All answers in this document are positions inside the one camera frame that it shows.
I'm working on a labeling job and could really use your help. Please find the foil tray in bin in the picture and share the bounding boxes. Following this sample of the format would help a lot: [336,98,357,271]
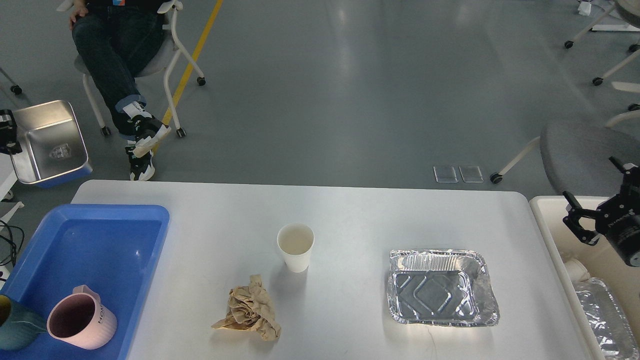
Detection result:
[572,277,639,360]

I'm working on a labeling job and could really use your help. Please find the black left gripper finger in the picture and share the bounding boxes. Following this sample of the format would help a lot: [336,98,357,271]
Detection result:
[0,109,23,155]

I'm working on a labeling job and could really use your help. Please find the grey office chair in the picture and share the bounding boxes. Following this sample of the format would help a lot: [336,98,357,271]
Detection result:
[490,110,640,198]

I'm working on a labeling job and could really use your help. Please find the white chair legs background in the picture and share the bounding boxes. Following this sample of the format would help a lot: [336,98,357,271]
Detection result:
[563,0,640,112]

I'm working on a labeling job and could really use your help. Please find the teal ceramic mug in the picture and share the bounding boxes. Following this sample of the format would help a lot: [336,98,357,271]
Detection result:
[0,294,48,351]

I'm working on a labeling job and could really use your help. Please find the aluminium foil tray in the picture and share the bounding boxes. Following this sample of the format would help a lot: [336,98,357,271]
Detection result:
[386,249,500,328]

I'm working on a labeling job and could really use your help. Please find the seated person in black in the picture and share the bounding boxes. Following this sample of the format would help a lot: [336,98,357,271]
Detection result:
[69,0,170,182]

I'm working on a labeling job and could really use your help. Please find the pink plastic mug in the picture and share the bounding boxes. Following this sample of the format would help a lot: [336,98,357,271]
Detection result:
[46,284,118,350]

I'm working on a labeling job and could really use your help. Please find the grey white rolling chair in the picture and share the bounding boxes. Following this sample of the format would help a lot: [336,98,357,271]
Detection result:
[74,0,206,138]

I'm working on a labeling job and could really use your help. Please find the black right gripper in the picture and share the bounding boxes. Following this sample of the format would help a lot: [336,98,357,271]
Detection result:
[562,156,640,267]

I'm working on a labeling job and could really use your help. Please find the paper cup in bin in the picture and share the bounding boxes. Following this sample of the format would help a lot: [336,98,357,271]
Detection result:
[563,258,591,282]

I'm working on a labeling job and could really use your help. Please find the clear floor plate left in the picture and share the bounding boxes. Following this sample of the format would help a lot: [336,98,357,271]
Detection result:
[433,165,458,183]

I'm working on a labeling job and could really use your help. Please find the white side table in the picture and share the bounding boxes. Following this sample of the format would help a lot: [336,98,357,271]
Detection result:
[0,153,25,224]

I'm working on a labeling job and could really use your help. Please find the blue plastic tray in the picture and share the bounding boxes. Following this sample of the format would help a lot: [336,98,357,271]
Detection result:
[0,203,170,360]

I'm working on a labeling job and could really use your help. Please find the black cables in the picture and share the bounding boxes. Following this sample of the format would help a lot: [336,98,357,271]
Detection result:
[0,220,26,281]

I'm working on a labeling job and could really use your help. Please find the clear floor plate right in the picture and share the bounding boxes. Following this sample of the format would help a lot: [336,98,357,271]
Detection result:
[458,165,484,183]

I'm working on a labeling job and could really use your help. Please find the white plastic bin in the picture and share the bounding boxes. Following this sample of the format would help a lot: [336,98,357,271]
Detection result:
[530,196,640,360]

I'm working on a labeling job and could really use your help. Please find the crumpled brown paper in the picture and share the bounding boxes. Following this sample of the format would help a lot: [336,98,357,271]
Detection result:
[211,275,282,341]

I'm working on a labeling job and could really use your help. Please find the clear floor plate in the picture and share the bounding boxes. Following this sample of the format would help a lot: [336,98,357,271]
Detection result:
[433,165,458,183]
[458,165,484,183]

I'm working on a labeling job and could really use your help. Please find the stainless steel tray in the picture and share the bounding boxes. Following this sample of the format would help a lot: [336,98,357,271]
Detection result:
[11,100,93,188]

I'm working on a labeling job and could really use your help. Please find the white paper cup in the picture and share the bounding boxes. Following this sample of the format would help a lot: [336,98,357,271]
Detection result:
[276,223,315,273]

